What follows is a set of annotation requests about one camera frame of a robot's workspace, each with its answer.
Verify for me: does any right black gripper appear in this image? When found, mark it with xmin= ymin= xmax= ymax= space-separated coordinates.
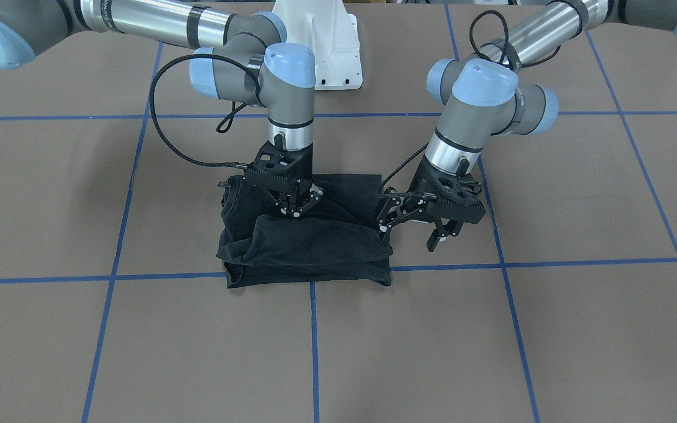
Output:
xmin=244 ymin=142 xmax=323 ymax=217

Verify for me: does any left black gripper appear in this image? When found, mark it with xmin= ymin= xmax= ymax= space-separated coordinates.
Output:
xmin=376 ymin=160 xmax=486 ymax=253

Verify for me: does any black printed t-shirt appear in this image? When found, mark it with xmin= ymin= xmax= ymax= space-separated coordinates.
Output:
xmin=216 ymin=174 xmax=393 ymax=288

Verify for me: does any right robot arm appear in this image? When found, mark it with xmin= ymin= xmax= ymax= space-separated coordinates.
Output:
xmin=0 ymin=1 xmax=323 ymax=217

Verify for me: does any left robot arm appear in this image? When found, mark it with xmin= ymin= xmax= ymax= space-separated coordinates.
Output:
xmin=377 ymin=1 xmax=677 ymax=251

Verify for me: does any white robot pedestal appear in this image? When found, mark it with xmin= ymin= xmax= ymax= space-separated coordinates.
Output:
xmin=272 ymin=1 xmax=363 ymax=90

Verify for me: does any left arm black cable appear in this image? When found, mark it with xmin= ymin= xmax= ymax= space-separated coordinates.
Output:
xmin=377 ymin=9 xmax=562 ymax=194

